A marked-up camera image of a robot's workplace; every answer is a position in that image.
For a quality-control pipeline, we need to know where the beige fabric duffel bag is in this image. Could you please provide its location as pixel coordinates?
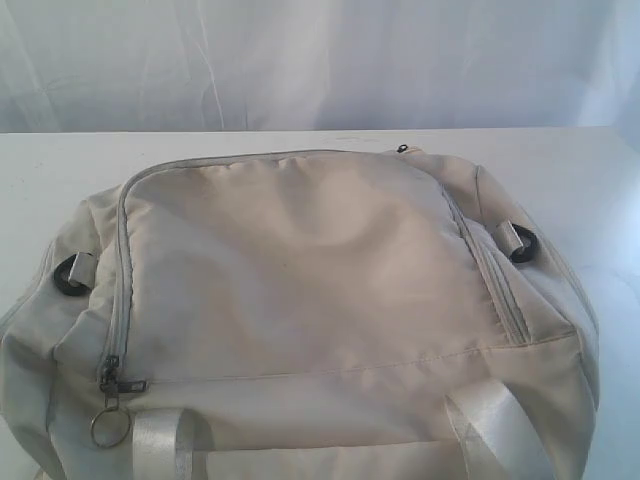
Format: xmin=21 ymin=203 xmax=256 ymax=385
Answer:
xmin=1 ymin=147 xmax=599 ymax=479

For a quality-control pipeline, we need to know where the metal key ring zipper pull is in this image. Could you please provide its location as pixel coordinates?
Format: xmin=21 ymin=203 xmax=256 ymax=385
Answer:
xmin=89 ymin=397 xmax=133 ymax=450

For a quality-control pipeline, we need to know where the white backdrop curtain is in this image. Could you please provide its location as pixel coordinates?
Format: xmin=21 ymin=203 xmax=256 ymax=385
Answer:
xmin=1 ymin=1 xmax=639 ymax=132

